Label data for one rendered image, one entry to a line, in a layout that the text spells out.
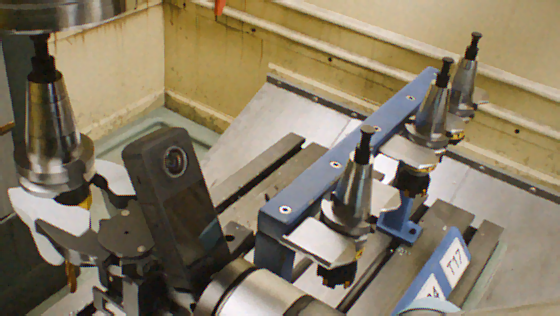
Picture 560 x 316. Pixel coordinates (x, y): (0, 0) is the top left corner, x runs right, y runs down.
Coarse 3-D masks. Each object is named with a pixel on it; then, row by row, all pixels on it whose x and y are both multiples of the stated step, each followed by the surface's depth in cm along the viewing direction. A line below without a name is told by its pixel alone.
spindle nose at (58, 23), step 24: (0, 0) 33; (24, 0) 34; (48, 0) 34; (72, 0) 35; (96, 0) 36; (120, 0) 38; (0, 24) 34; (24, 24) 35; (48, 24) 35; (72, 24) 36; (96, 24) 37
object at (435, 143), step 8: (408, 120) 83; (408, 128) 80; (448, 128) 82; (408, 136) 80; (416, 136) 79; (424, 136) 79; (440, 136) 80; (448, 136) 81; (424, 144) 79; (432, 144) 79; (440, 144) 79; (440, 152) 80
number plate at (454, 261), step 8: (456, 240) 104; (456, 248) 103; (448, 256) 101; (456, 256) 103; (464, 256) 105; (440, 264) 99; (448, 264) 100; (456, 264) 102; (464, 264) 104; (448, 272) 100; (456, 272) 102; (448, 280) 100; (456, 280) 101
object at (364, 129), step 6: (366, 126) 60; (372, 126) 60; (360, 132) 60; (366, 132) 59; (372, 132) 59; (366, 138) 60; (360, 144) 61; (366, 144) 60; (360, 150) 60; (366, 150) 60; (354, 156) 61; (360, 156) 61; (366, 156) 61
